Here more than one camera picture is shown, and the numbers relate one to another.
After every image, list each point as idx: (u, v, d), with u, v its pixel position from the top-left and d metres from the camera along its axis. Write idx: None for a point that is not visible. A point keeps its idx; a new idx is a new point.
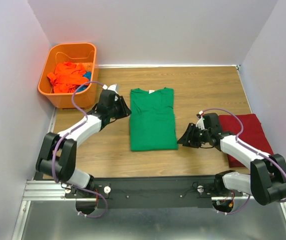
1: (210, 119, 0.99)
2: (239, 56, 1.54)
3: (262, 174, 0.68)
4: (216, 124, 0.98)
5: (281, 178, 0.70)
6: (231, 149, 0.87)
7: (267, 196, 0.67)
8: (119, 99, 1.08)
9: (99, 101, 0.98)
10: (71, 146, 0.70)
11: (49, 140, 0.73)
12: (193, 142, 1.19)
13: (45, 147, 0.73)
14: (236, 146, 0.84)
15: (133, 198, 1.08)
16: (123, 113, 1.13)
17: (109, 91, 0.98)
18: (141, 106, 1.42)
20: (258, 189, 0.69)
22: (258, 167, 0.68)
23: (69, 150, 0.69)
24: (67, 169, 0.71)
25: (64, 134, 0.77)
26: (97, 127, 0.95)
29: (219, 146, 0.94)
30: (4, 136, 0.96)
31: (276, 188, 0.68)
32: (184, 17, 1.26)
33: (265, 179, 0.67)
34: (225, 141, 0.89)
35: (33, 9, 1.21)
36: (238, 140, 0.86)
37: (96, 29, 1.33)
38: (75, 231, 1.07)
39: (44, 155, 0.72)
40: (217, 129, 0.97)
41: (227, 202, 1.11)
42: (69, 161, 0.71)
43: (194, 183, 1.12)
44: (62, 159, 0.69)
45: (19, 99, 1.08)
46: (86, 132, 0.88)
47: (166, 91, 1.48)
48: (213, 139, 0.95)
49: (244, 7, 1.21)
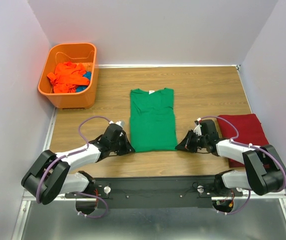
1: (207, 127, 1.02)
2: (239, 56, 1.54)
3: (255, 163, 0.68)
4: (212, 131, 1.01)
5: (273, 166, 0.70)
6: (226, 150, 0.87)
7: (263, 185, 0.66)
8: (124, 134, 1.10)
9: (104, 133, 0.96)
10: (62, 170, 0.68)
11: (44, 158, 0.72)
12: (191, 147, 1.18)
13: (39, 163, 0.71)
14: (230, 145, 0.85)
15: (133, 198, 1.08)
16: (126, 149, 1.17)
17: (116, 127, 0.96)
18: (141, 106, 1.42)
20: (254, 180, 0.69)
22: (250, 156, 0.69)
23: (59, 174, 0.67)
24: (51, 193, 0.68)
25: (60, 156, 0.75)
26: (96, 156, 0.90)
29: (216, 152, 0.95)
30: (5, 136, 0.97)
31: (271, 176, 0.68)
32: (185, 17, 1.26)
33: (258, 168, 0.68)
34: (220, 144, 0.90)
35: (34, 9, 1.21)
36: (230, 141, 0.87)
37: (96, 30, 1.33)
38: (75, 231, 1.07)
39: (33, 172, 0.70)
40: (213, 136, 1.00)
41: (227, 202, 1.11)
42: (57, 185, 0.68)
43: (194, 183, 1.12)
44: (49, 181, 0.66)
45: (19, 99, 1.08)
46: (83, 158, 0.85)
47: (165, 91, 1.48)
48: (210, 146, 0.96)
49: (244, 7, 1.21)
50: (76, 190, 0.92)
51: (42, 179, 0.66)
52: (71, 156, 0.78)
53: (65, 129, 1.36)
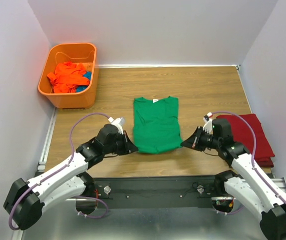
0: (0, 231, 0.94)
1: (222, 129, 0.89)
2: (239, 56, 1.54)
3: (280, 224, 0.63)
4: (227, 134, 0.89)
5: None
6: (245, 174, 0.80)
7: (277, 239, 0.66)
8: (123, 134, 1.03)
9: (97, 136, 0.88)
10: (31, 204, 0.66)
11: (15, 187, 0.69)
12: (199, 147, 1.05)
13: (12, 193, 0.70)
14: (252, 175, 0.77)
15: (133, 198, 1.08)
16: (125, 149, 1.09)
17: (110, 130, 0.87)
18: (145, 116, 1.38)
20: (270, 230, 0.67)
22: (278, 218, 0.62)
23: (28, 208, 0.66)
24: (29, 220, 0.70)
25: (32, 186, 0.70)
26: (83, 169, 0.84)
29: (230, 160, 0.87)
30: (5, 135, 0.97)
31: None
32: (185, 17, 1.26)
33: (282, 226, 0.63)
34: (239, 162, 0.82)
35: (34, 10, 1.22)
36: (254, 167, 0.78)
37: (96, 29, 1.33)
38: (74, 230, 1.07)
39: (9, 200, 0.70)
40: (229, 140, 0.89)
41: (227, 202, 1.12)
42: (31, 214, 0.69)
43: (194, 183, 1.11)
44: (22, 213, 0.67)
45: (19, 99, 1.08)
46: (65, 177, 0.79)
47: (170, 100, 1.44)
48: (224, 152, 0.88)
49: (244, 6, 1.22)
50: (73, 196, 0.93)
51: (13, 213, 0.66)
52: (45, 182, 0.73)
53: (65, 128, 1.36)
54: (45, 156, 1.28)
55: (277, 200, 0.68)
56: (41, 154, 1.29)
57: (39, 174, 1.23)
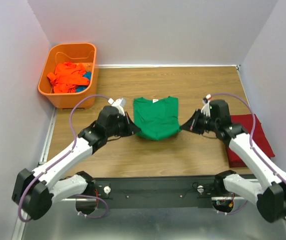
0: (0, 231, 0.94)
1: (219, 109, 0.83)
2: (239, 56, 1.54)
3: (277, 202, 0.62)
4: (225, 115, 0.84)
5: None
6: (241, 152, 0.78)
7: (274, 219, 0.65)
8: (124, 115, 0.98)
9: (97, 119, 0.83)
10: (39, 192, 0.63)
11: (21, 178, 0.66)
12: (196, 129, 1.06)
13: (18, 184, 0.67)
14: (250, 155, 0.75)
15: (133, 198, 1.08)
16: (129, 131, 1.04)
17: (110, 111, 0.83)
18: (145, 116, 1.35)
20: (267, 210, 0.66)
22: (275, 195, 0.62)
23: (38, 196, 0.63)
24: (38, 211, 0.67)
25: (38, 175, 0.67)
26: (88, 153, 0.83)
29: (227, 141, 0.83)
30: (5, 135, 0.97)
31: (284, 209, 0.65)
32: (185, 16, 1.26)
33: (279, 205, 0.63)
34: (236, 142, 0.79)
35: (34, 10, 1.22)
36: (252, 146, 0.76)
37: (96, 30, 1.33)
38: (74, 230, 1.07)
39: (17, 193, 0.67)
40: (226, 120, 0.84)
41: (227, 202, 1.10)
42: (40, 205, 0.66)
43: (194, 183, 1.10)
44: (31, 203, 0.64)
45: (19, 99, 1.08)
46: (71, 163, 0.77)
47: (170, 100, 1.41)
48: (221, 133, 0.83)
49: (244, 6, 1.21)
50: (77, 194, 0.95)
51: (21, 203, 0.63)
52: (51, 170, 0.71)
53: (65, 128, 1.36)
54: (45, 156, 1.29)
55: (275, 178, 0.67)
56: (41, 154, 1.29)
57: None
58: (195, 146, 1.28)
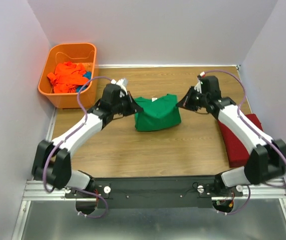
0: (0, 231, 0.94)
1: (209, 83, 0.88)
2: (239, 56, 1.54)
3: (262, 161, 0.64)
4: (215, 89, 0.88)
5: (276, 161, 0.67)
6: (229, 122, 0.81)
7: (260, 180, 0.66)
8: (128, 94, 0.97)
9: (102, 96, 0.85)
10: (63, 157, 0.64)
11: (42, 147, 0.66)
12: (189, 107, 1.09)
13: (38, 156, 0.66)
14: (237, 123, 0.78)
15: (133, 198, 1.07)
16: (131, 109, 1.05)
17: (113, 87, 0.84)
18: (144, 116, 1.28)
20: (253, 173, 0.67)
22: (259, 154, 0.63)
23: (62, 161, 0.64)
24: (61, 179, 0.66)
25: (58, 143, 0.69)
26: (99, 127, 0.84)
29: (216, 114, 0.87)
30: (5, 135, 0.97)
31: (270, 172, 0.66)
32: (185, 16, 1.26)
33: (263, 165, 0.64)
34: (224, 113, 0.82)
35: (34, 10, 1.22)
36: (239, 115, 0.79)
37: (96, 30, 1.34)
38: (74, 230, 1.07)
39: (38, 164, 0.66)
40: (215, 95, 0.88)
41: (227, 202, 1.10)
42: (63, 172, 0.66)
43: (194, 183, 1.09)
44: (55, 169, 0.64)
45: (19, 99, 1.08)
46: (83, 136, 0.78)
47: (169, 98, 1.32)
48: (211, 106, 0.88)
49: (243, 6, 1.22)
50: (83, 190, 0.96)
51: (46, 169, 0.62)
52: (69, 139, 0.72)
53: (65, 129, 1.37)
54: None
55: (260, 141, 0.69)
56: None
57: None
58: (195, 146, 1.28)
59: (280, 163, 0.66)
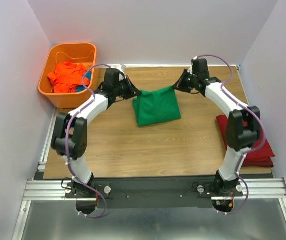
0: (0, 231, 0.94)
1: (199, 64, 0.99)
2: (239, 55, 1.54)
3: (238, 123, 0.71)
4: (204, 70, 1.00)
5: (252, 126, 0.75)
6: (213, 96, 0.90)
7: (238, 142, 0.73)
8: (124, 78, 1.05)
9: (103, 80, 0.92)
10: (81, 124, 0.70)
11: (61, 119, 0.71)
12: (183, 88, 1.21)
13: (57, 126, 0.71)
14: (219, 95, 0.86)
15: (133, 198, 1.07)
16: (131, 93, 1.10)
17: (113, 70, 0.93)
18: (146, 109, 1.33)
20: (232, 136, 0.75)
22: (236, 117, 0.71)
23: (81, 129, 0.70)
24: (79, 146, 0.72)
25: (74, 113, 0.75)
26: (104, 104, 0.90)
29: (203, 91, 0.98)
30: (5, 135, 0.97)
31: (247, 134, 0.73)
32: (185, 15, 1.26)
33: (239, 126, 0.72)
34: (210, 88, 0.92)
35: (34, 10, 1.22)
36: (222, 89, 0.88)
37: (95, 30, 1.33)
38: (74, 230, 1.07)
39: (57, 134, 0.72)
40: (204, 75, 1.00)
41: (227, 202, 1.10)
42: (81, 139, 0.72)
43: (194, 183, 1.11)
44: (74, 136, 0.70)
45: (19, 99, 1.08)
46: (94, 110, 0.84)
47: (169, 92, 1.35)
48: (199, 85, 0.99)
49: (244, 6, 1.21)
50: (86, 185, 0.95)
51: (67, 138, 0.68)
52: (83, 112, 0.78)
53: None
54: (45, 157, 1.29)
55: (236, 107, 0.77)
56: (41, 155, 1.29)
57: (39, 174, 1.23)
58: (195, 146, 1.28)
59: (255, 127, 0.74)
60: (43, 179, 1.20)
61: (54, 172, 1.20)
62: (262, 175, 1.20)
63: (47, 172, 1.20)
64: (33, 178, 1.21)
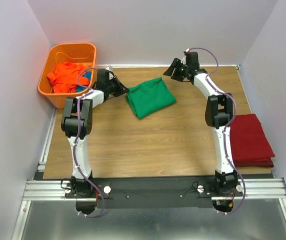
0: (0, 231, 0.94)
1: (191, 57, 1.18)
2: (239, 56, 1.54)
3: (213, 105, 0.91)
4: (194, 62, 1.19)
5: (226, 109, 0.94)
6: (200, 84, 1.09)
7: (213, 120, 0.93)
8: (113, 77, 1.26)
9: (97, 79, 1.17)
10: (89, 103, 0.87)
11: (69, 102, 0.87)
12: (176, 78, 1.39)
13: (67, 107, 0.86)
14: (204, 83, 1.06)
15: (133, 198, 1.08)
16: (120, 90, 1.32)
17: (104, 70, 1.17)
18: (140, 101, 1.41)
20: (209, 117, 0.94)
22: (212, 100, 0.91)
23: (89, 106, 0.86)
24: (88, 124, 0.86)
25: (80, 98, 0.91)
26: (102, 96, 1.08)
29: (193, 80, 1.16)
30: (5, 135, 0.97)
31: (220, 115, 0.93)
32: (185, 15, 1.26)
33: (214, 108, 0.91)
34: (197, 77, 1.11)
35: (34, 10, 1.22)
36: (206, 78, 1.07)
37: (95, 30, 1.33)
38: (74, 231, 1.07)
39: (67, 115, 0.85)
40: (194, 66, 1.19)
41: (227, 202, 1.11)
42: (90, 117, 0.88)
43: (194, 183, 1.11)
44: (84, 113, 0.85)
45: (19, 98, 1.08)
46: (94, 98, 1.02)
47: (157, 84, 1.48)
48: (189, 74, 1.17)
49: (244, 6, 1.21)
50: (86, 177, 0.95)
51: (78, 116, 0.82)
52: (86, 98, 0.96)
53: None
54: (45, 156, 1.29)
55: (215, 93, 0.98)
56: (41, 155, 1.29)
57: (39, 174, 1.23)
58: (195, 146, 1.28)
59: (228, 109, 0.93)
60: (43, 179, 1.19)
61: (54, 172, 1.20)
62: (262, 175, 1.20)
63: (48, 171, 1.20)
64: (33, 178, 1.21)
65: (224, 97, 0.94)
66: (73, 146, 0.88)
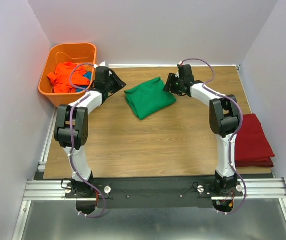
0: (0, 231, 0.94)
1: (184, 70, 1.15)
2: (239, 56, 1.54)
3: (217, 108, 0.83)
4: (188, 74, 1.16)
5: (231, 112, 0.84)
6: (199, 94, 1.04)
7: (220, 125, 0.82)
8: (112, 74, 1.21)
9: (95, 78, 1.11)
10: (83, 112, 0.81)
11: (63, 110, 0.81)
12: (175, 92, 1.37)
13: (60, 116, 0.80)
14: (202, 91, 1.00)
15: (133, 198, 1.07)
16: (119, 87, 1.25)
17: (103, 68, 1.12)
18: (140, 101, 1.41)
20: (215, 122, 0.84)
22: (215, 104, 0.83)
23: (83, 116, 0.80)
24: (82, 134, 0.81)
25: (74, 105, 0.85)
26: (99, 100, 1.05)
29: (189, 93, 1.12)
30: (5, 135, 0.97)
31: (227, 120, 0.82)
32: (185, 16, 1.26)
33: (219, 111, 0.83)
34: (194, 88, 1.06)
35: (34, 10, 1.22)
36: (203, 86, 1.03)
37: (95, 30, 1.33)
38: (74, 230, 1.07)
39: (60, 125, 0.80)
40: (189, 78, 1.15)
41: (227, 202, 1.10)
42: (84, 127, 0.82)
43: (194, 183, 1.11)
44: (77, 123, 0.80)
45: (18, 98, 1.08)
46: (90, 103, 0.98)
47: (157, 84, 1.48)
48: (185, 88, 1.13)
49: (244, 6, 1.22)
50: (87, 182, 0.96)
51: (71, 128, 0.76)
52: (81, 104, 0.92)
53: None
54: (45, 157, 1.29)
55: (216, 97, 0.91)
56: (41, 155, 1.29)
57: (39, 174, 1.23)
58: (195, 146, 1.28)
59: (234, 112, 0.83)
60: (43, 179, 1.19)
61: (54, 172, 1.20)
62: (262, 175, 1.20)
63: (48, 171, 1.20)
64: (33, 178, 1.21)
65: (226, 100, 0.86)
66: (69, 156, 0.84)
